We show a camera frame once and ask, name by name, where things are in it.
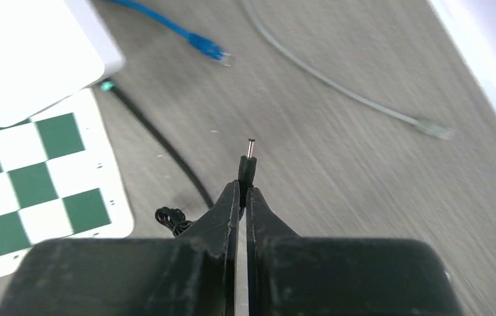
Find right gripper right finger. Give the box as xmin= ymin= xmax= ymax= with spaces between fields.
xmin=246 ymin=188 xmax=462 ymax=315

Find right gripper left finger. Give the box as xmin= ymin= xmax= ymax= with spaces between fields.
xmin=0 ymin=181 xmax=240 ymax=315

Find black power adapter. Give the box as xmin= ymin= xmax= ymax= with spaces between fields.
xmin=155 ymin=138 xmax=257 ymax=237

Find black ethernet cable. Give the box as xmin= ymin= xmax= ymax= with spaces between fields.
xmin=99 ymin=80 xmax=216 ymax=209

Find blue ethernet cable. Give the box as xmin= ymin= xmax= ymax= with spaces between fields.
xmin=107 ymin=0 xmax=232 ymax=66

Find white switch box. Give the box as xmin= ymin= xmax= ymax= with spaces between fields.
xmin=0 ymin=1 xmax=125 ymax=127

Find green white chessboard mat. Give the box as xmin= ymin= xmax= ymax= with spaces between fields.
xmin=0 ymin=90 xmax=134 ymax=277

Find grey ethernet cable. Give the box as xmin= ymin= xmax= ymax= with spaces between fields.
xmin=240 ymin=0 xmax=455 ymax=140

